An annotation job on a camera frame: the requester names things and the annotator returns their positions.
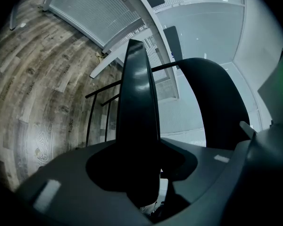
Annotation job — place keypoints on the small white paper scrap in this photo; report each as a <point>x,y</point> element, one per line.
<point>23,25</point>

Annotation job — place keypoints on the blue and white tube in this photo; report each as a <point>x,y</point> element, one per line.
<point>172,54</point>

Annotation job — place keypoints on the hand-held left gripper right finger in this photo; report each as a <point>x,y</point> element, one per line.
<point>210,171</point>

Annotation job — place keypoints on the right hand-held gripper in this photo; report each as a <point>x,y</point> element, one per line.
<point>268,149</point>

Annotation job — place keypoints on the brown floor debris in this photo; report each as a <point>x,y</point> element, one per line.
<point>101,58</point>

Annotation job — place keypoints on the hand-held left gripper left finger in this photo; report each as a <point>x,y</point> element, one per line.
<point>68,185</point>

